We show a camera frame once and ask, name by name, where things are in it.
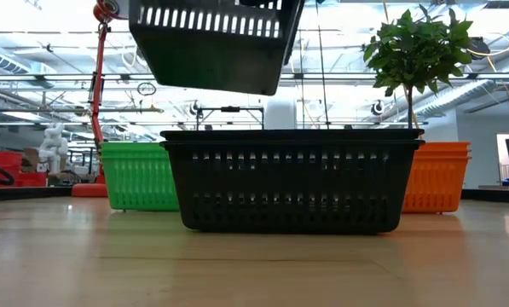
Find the red lamp stand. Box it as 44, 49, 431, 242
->
69, 0, 122, 199

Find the silver ceiling duct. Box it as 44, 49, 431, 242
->
411, 78, 509, 121

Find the black hanging cable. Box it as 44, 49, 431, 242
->
315, 0, 331, 130
297, 25, 306, 130

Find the red plastic bin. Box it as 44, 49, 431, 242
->
14, 171, 49, 188
0, 150, 24, 188

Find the cardboard box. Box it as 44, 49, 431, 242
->
21, 147, 41, 173

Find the green leafy small tree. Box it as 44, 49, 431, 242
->
362, 4, 475, 130

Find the black gantry frame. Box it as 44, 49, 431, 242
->
195, 105, 266, 131

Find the green plastic basket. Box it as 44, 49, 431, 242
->
100, 148, 169, 157
99, 154, 181, 213
101, 141, 166, 150

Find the black aluminium rig frame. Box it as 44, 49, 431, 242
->
0, 185, 509, 205

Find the white building pillar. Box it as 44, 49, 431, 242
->
263, 96, 298, 130

